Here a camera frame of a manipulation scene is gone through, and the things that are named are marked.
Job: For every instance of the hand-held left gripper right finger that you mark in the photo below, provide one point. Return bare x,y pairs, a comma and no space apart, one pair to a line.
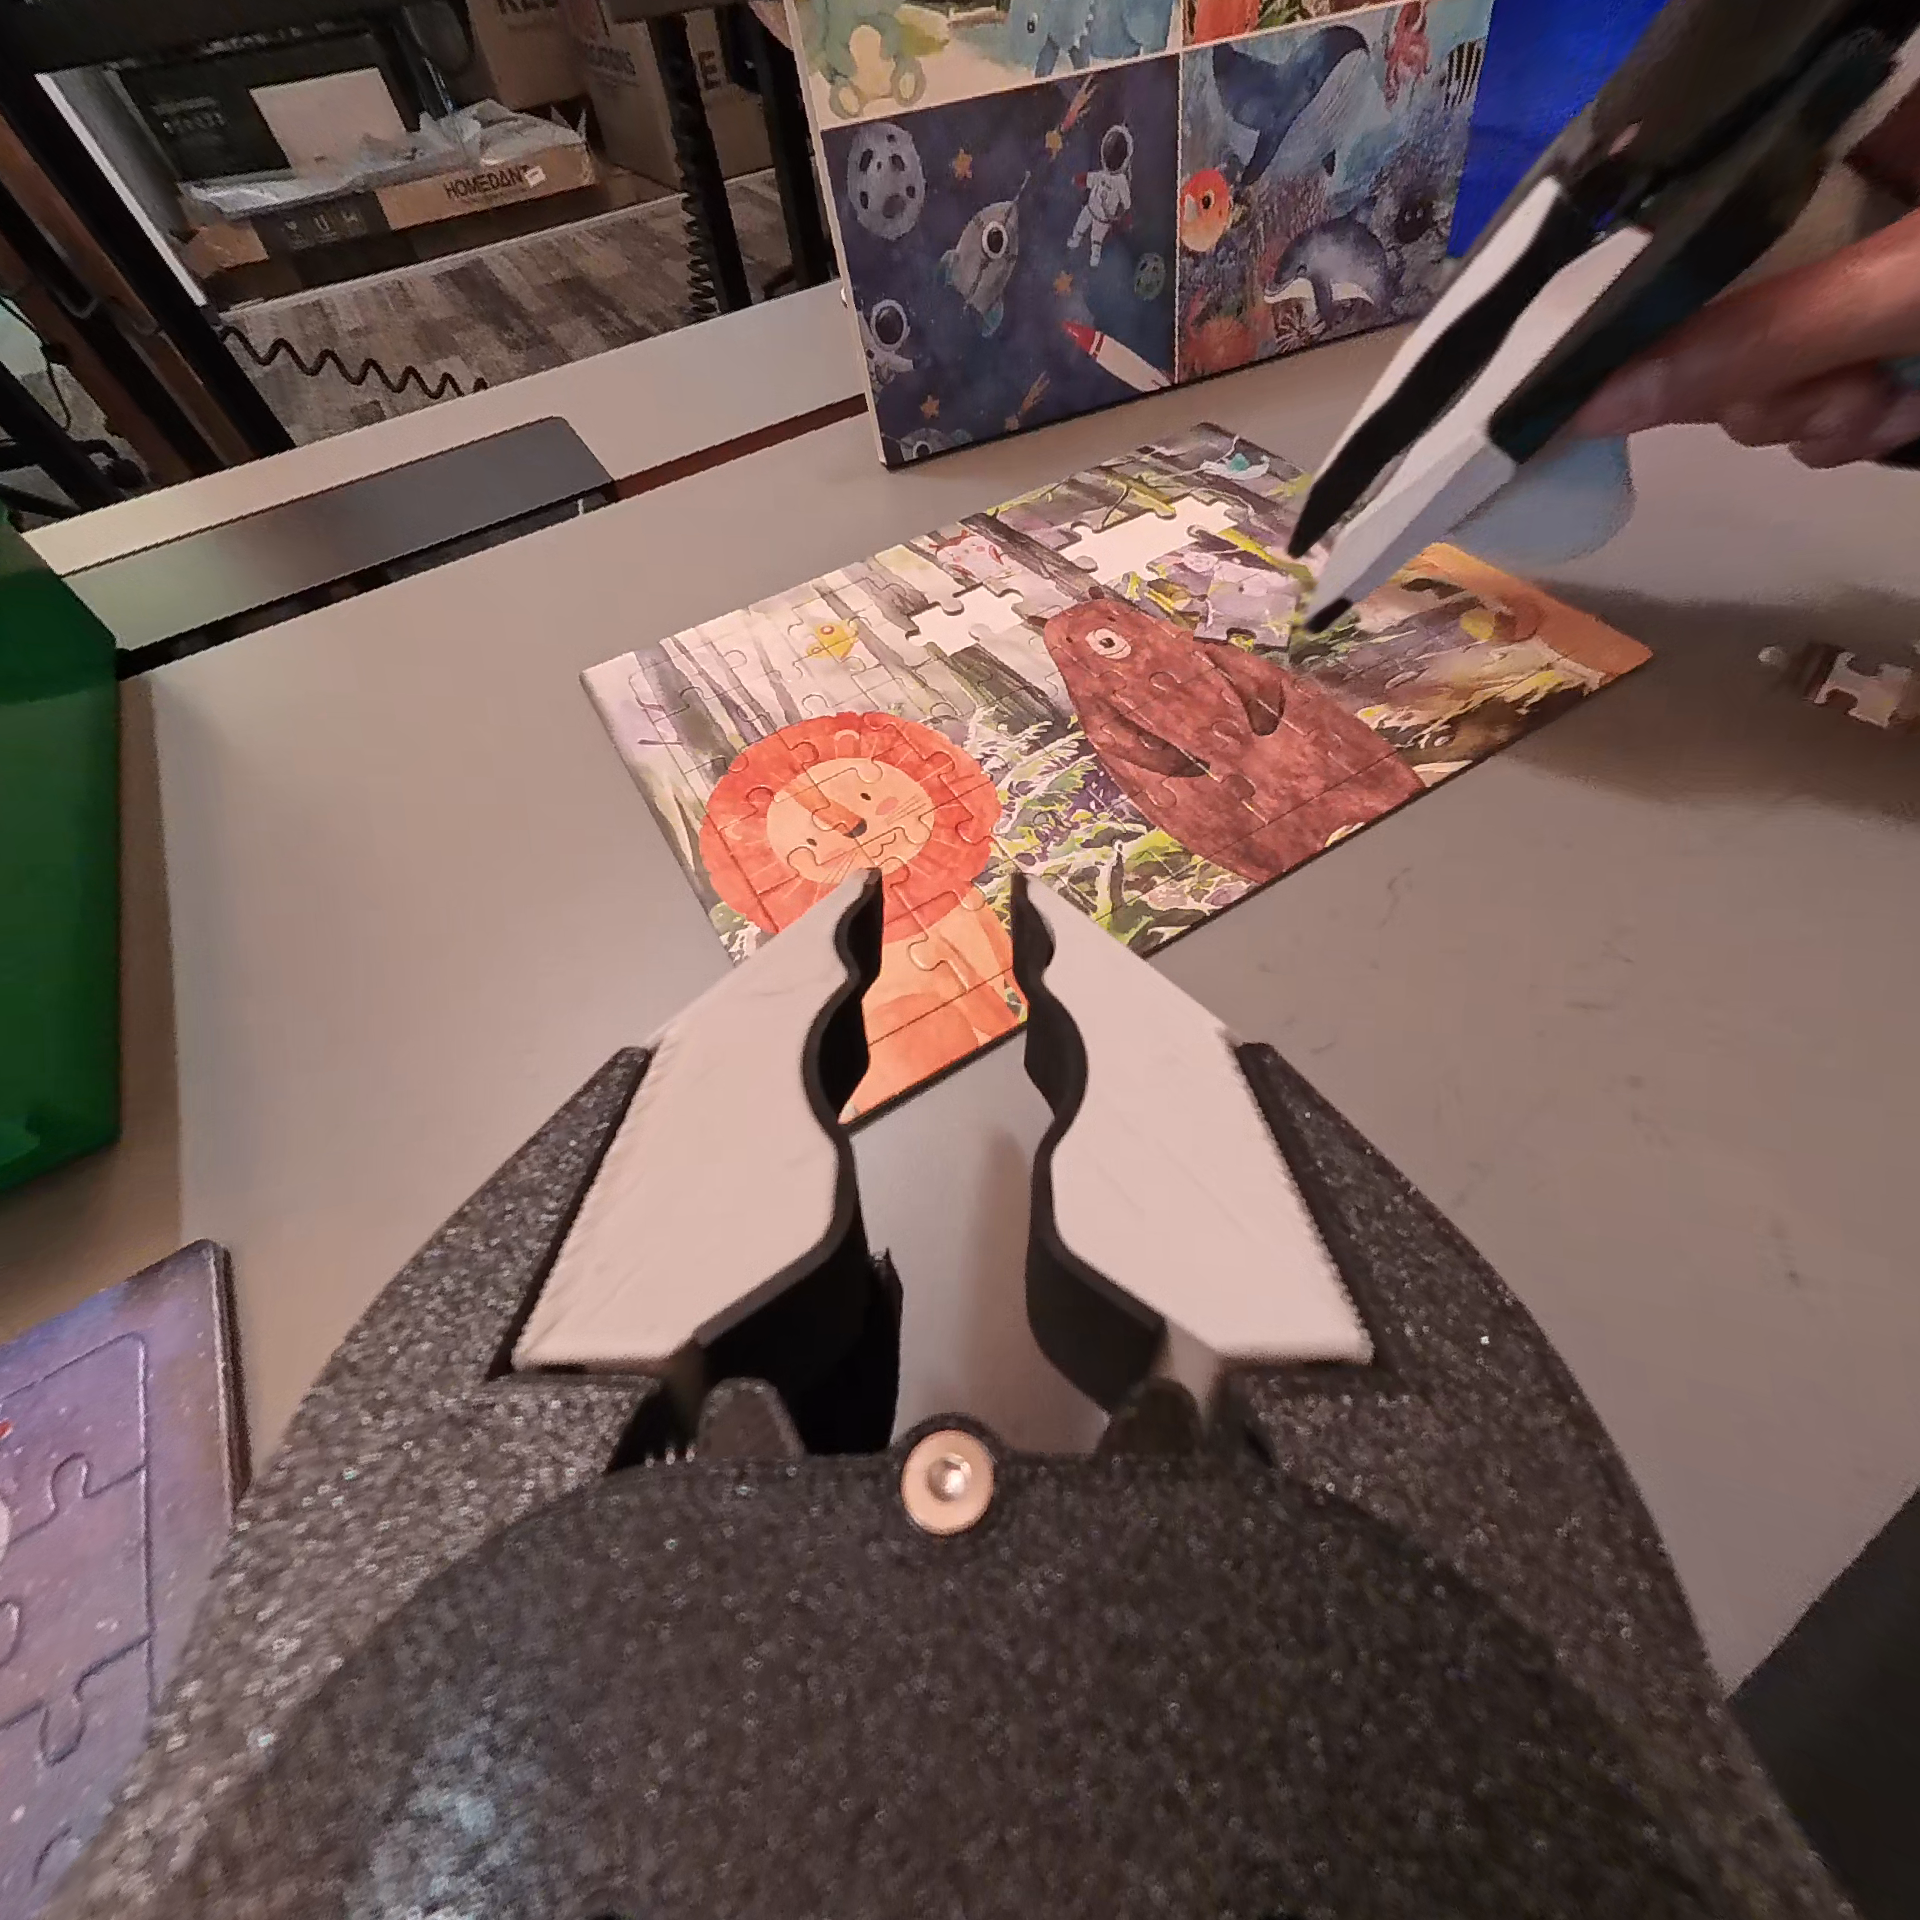
1199,1201

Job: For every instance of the pale cream puzzle piece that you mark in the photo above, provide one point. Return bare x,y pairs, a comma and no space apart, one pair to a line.
1847,681

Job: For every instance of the green plastic bin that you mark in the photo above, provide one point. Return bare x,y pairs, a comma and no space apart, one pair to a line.
53,899

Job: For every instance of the dark grey desk flap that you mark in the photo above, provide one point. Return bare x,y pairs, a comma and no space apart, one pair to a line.
345,524

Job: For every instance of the light blue board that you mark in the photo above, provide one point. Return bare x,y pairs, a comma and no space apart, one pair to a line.
92,1573

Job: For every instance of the dark blue illustrated puzzle box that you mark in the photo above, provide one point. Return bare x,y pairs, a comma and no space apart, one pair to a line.
1018,225

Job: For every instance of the flat brown cardboard box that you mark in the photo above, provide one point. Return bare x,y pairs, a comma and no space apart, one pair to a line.
479,187

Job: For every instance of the forest animal jigsaw puzzle board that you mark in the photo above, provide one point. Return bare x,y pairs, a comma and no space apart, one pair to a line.
842,809

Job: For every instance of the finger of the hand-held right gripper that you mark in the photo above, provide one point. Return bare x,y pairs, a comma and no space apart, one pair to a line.
1521,286
1499,392

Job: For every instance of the black desk leg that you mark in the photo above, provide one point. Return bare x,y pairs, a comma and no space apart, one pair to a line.
707,179

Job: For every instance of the dark perforated panel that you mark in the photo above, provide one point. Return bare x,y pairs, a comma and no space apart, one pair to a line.
1847,1770

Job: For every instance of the grey desk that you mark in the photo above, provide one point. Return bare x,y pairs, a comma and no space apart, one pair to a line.
375,899

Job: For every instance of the black box white label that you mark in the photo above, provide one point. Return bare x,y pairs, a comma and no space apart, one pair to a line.
194,129

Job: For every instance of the blue plastic object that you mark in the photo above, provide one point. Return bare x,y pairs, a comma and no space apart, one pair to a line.
1545,121

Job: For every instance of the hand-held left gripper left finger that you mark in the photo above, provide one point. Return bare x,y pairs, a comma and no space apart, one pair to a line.
707,1201

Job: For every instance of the black metal rack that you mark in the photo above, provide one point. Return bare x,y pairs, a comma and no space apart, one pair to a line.
136,329

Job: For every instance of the person's right hand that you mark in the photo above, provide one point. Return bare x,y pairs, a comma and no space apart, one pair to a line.
1800,377

